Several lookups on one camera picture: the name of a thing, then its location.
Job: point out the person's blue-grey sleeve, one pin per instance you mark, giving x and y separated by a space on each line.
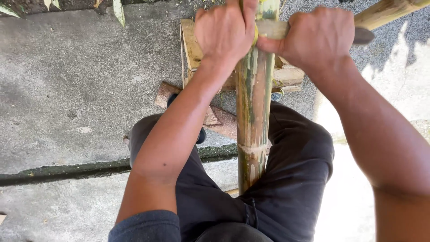
147 228

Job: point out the pale bamboo pole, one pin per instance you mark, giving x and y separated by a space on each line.
386 11

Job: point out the person's dark trousers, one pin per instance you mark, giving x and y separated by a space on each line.
289 174

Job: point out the small pale leaves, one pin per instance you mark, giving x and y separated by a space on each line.
53 3

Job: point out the wooden plank block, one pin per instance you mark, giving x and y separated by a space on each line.
191 43

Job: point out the long pale dry leaf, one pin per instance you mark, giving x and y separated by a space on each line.
119 11

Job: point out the pale green leaf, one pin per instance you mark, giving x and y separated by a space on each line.
8 11

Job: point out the green-brown bamboo pole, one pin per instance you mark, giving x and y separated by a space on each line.
253 111

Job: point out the thin bamboo strip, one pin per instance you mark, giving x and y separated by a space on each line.
232 192

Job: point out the rough brown wood piece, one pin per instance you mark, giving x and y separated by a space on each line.
221 121

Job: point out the person's right hand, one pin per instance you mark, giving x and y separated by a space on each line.
319 40

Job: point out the person's left hand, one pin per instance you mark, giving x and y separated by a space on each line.
223 37

